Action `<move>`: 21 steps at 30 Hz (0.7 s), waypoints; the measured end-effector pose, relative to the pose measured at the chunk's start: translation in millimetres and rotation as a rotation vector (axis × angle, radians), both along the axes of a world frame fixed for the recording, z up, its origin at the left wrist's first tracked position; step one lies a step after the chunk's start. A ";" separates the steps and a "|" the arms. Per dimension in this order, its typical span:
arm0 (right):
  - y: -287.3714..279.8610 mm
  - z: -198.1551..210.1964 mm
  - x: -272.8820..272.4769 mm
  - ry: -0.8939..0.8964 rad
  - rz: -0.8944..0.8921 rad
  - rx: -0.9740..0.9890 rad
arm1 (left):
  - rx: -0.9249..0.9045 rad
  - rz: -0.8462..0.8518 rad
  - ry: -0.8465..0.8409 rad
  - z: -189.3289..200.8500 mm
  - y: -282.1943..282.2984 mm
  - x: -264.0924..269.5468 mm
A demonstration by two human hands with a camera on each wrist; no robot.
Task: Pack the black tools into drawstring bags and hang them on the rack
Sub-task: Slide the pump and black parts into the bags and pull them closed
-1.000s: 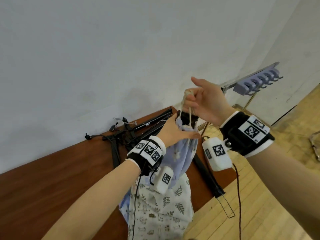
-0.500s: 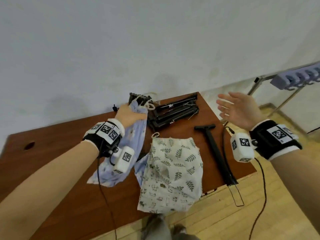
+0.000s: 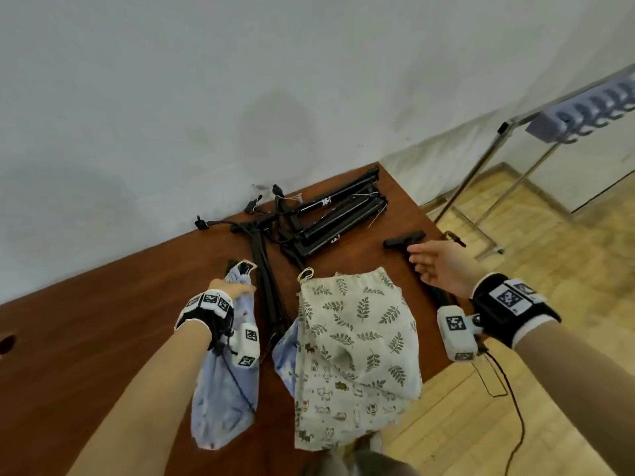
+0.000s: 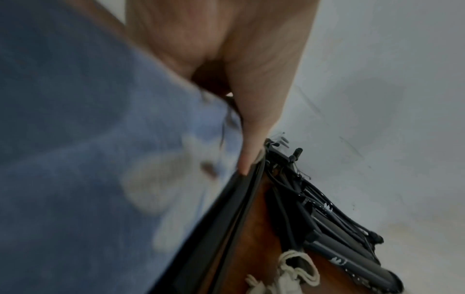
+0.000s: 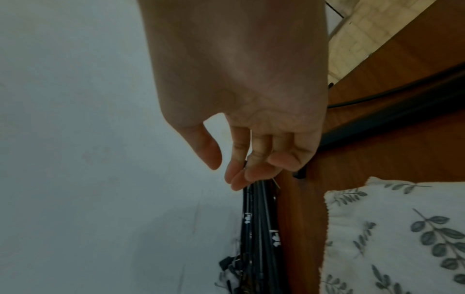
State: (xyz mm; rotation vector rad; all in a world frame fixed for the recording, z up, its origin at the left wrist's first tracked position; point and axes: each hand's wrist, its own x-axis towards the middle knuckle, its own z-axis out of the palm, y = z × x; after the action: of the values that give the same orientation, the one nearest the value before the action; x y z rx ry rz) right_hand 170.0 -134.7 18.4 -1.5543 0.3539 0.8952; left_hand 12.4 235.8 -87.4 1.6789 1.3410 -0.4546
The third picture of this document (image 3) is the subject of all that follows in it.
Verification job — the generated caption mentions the person's left hand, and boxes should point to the person's left hand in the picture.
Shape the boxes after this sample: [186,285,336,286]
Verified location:
[207,277,257,301]

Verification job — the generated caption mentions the person's right hand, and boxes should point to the person's right hand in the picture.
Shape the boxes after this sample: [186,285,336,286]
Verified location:
[405,239,491,300]

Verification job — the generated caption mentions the black tripod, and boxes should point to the black tripod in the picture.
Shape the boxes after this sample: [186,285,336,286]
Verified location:
[382,229,468,313]
[230,221,292,345]

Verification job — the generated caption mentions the metal clothes rack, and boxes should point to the metal clothes rack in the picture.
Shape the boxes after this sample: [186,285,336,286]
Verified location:
[432,61,635,261]

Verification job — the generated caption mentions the leaf print bag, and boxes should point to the leaf print bag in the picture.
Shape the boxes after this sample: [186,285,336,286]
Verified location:
[296,266,423,403]

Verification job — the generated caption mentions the pile of black tripods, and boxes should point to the pile of black tripods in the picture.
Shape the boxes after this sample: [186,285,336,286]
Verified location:
[267,165,390,269]

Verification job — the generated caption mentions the cat print fabric bag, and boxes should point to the cat print fabric bag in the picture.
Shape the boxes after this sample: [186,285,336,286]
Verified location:
[292,341,413,452]

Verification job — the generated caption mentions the person's left forearm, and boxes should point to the person's left forearm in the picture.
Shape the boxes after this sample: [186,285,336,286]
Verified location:
[67,319,213,476]

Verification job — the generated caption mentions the person's right forearm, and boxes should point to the person's right forearm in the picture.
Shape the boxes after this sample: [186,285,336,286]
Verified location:
[513,319,635,476]

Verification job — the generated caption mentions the black left wrist strap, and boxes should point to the black left wrist strap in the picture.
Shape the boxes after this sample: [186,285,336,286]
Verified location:
[173,288,235,352]

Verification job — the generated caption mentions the black wrist strap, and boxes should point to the black wrist strap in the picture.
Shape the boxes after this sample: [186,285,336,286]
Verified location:
[173,288,235,352]
[468,272,563,350]

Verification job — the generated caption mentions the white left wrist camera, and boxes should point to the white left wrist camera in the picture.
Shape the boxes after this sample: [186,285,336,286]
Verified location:
[228,321,262,370]

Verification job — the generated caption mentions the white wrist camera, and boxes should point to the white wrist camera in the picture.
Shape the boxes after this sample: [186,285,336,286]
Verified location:
[228,321,262,370]
[436,304,485,364]

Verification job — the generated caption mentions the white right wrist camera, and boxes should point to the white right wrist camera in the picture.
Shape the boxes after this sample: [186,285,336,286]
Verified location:
[436,304,485,364]

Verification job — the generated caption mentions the black right wrist strap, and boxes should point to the black right wrist strap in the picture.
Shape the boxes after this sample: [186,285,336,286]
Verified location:
[468,272,563,350]

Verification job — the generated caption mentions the thin metal wire loop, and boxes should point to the thin metal wire loop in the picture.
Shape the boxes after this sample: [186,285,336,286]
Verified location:
[470,358,511,399]

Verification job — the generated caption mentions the thin black right cable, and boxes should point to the thin black right cable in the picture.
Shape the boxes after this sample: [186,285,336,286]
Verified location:
[481,349,527,476]

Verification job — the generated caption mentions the purple hook rail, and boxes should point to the purple hook rail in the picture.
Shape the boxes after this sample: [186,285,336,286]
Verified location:
[525,76,635,145]

